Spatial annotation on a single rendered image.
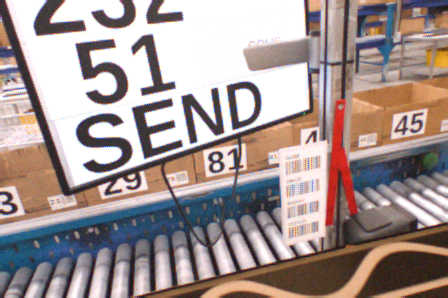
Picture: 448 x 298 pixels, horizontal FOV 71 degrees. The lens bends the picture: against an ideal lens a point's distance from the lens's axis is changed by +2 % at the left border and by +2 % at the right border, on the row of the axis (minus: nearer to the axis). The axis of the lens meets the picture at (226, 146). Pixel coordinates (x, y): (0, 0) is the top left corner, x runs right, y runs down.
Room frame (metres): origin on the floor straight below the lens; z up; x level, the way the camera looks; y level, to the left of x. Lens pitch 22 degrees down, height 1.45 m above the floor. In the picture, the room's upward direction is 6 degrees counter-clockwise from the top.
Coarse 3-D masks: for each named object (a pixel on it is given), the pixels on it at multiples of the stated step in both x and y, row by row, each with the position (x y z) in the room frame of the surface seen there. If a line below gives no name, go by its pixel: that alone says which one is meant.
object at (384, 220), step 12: (396, 204) 0.50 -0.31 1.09; (360, 216) 0.48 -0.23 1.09; (372, 216) 0.47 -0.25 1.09; (384, 216) 0.46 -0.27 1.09; (396, 216) 0.46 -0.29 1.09; (408, 216) 0.46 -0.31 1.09; (348, 228) 0.47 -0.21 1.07; (360, 228) 0.45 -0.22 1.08; (372, 228) 0.44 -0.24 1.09; (384, 228) 0.44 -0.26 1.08; (396, 228) 0.44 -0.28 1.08; (408, 228) 0.44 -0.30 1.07; (348, 240) 0.47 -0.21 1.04; (360, 240) 0.43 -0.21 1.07
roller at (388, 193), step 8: (384, 192) 1.06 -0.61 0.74; (392, 192) 1.04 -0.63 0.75; (392, 200) 1.01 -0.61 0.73; (400, 200) 0.99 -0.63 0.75; (408, 200) 0.98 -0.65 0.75; (408, 208) 0.94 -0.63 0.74; (416, 208) 0.93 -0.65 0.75; (416, 216) 0.90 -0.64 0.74; (424, 216) 0.88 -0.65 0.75; (432, 216) 0.88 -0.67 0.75; (424, 224) 0.86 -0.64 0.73; (432, 224) 0.84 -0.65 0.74
